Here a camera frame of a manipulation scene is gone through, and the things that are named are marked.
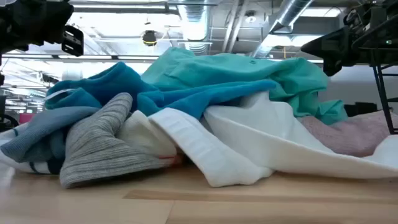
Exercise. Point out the grey-blue knit cloth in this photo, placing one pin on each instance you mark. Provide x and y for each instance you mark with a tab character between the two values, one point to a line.
37	130

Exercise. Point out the black computer monitor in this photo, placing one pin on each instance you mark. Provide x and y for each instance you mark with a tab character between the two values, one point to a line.
349	109
367	109

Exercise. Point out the long ceiling light strip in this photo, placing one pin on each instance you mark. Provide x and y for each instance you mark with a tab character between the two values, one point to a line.
84	57

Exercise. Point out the black ceiling device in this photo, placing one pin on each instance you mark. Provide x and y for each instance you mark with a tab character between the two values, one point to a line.
149	36

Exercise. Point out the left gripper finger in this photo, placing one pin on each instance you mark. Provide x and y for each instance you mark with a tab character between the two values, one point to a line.
73	40

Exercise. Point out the silver slanted air duct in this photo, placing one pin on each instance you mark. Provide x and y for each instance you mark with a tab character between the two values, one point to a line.
289	12

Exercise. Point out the white cloth with navy stripes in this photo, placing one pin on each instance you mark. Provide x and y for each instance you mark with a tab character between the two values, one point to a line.
18	166

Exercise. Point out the grey striped knit cloth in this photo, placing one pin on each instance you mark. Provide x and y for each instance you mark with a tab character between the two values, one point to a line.
99	149

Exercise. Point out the silver spiral air duct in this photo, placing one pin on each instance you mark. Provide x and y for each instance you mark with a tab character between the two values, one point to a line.
194	25

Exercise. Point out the pink knit cloth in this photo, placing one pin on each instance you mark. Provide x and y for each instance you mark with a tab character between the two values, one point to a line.
348	137

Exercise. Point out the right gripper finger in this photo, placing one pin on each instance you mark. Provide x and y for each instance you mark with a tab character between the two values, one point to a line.
335	46

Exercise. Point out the teal green cloth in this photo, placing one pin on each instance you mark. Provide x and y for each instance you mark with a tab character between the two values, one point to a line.
217	68

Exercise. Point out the large white cloth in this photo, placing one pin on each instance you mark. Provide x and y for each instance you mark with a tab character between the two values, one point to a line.
264	133

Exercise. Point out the cream white knit cloth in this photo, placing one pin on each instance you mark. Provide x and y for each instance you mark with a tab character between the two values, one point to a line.
143	137

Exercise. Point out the pink box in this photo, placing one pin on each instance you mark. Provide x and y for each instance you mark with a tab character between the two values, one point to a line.
26	118

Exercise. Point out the blue fleece towel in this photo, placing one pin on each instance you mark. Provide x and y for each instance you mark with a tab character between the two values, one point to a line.
109	81

